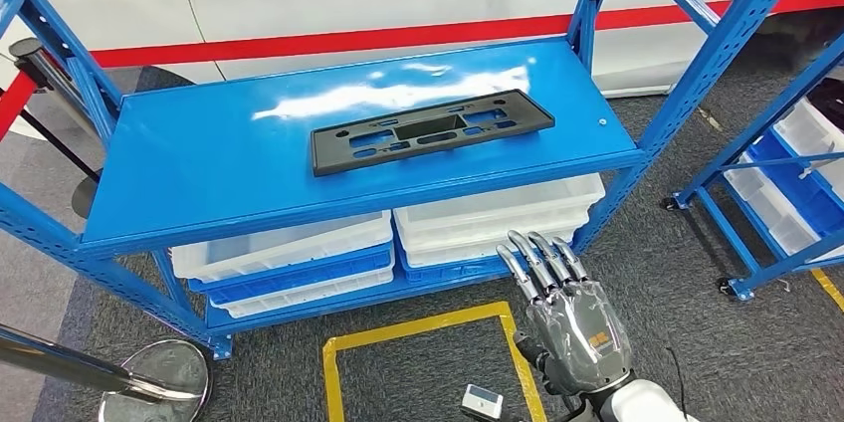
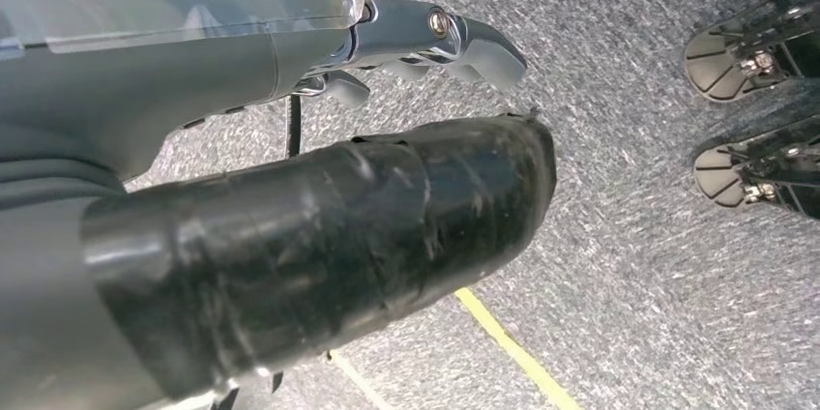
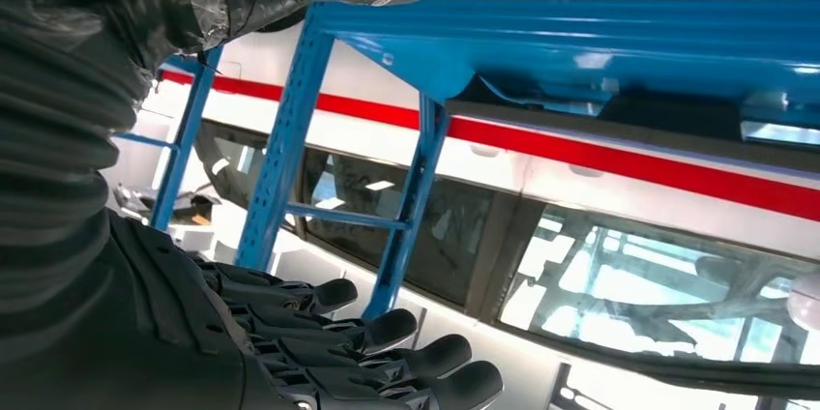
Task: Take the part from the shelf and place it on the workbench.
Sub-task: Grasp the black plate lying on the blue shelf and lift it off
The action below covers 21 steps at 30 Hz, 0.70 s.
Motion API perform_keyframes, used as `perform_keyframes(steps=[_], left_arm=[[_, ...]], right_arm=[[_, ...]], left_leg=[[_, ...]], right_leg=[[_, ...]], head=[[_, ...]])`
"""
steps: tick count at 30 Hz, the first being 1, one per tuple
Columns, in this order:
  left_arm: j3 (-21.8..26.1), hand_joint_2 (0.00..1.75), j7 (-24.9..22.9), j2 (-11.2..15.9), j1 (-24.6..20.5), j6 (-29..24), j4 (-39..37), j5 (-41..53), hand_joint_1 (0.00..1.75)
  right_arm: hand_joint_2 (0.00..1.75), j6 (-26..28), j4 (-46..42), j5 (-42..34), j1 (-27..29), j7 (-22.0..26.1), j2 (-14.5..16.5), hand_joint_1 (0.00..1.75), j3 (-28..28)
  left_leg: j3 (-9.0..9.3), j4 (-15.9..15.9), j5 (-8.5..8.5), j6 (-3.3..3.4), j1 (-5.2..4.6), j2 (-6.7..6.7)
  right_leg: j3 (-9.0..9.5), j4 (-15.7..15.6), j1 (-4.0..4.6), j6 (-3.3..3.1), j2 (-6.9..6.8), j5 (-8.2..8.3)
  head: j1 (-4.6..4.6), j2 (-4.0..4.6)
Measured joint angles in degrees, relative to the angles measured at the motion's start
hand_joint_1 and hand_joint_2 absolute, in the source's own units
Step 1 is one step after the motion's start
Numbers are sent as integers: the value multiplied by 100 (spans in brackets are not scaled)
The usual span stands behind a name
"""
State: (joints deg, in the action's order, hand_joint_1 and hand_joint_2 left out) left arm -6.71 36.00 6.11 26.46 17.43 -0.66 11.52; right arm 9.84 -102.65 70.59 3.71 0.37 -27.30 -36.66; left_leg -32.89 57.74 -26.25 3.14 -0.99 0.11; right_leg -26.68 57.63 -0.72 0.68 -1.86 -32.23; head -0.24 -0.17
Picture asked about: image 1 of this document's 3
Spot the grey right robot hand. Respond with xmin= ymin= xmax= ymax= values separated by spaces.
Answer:
xmin=494 ymin=229 xmax=636 ymax=407

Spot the black plastic bracket panel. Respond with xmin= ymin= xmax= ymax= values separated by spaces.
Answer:
xmin=310 ymin=89 xmax=556 ymax=178

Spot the blue wheeled shelf rack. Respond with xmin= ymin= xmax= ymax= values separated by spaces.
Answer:
xmin=661 ymin=33 xmax=844 ymax=303

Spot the black plastic part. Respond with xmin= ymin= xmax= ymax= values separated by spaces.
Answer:
xmin=805 ymin=77 xmax=844 ymax=133

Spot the blue metal shelf rack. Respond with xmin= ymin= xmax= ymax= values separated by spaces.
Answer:
xmin=0 ymin=0 xmax=822 ymax=362

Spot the blue plastic bin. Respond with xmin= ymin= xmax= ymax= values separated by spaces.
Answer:
xmin=397 ymin=250 xmax=528 ymax=286
xmin=187 ymin=242 xmax=397 ymax=295
xmin=745 ymin=129 xmax=844 ymax=239

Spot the translucent white plastic bin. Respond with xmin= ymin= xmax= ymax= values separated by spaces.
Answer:
xmin=169 ymin=209 xmax=395 ymax=285
xmin=398 ymin=207 xmax=591 ymax=270
xmin=772 ymin=97 xmax=844 ymax=203
xmin=723 ymin=151 xmax=844 ymax=262
xmin=393 ymin=172 xmax=606 ymax=252
xmin=209 ymin=264 xmax=397 ymax=320

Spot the red barrier belt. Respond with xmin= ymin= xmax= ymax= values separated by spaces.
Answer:
xmin=0 ymin=71 xmax=38 ymax=141

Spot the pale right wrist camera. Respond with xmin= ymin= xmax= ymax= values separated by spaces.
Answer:
xmin=460 ymin=383 xmax=505 ymax=422

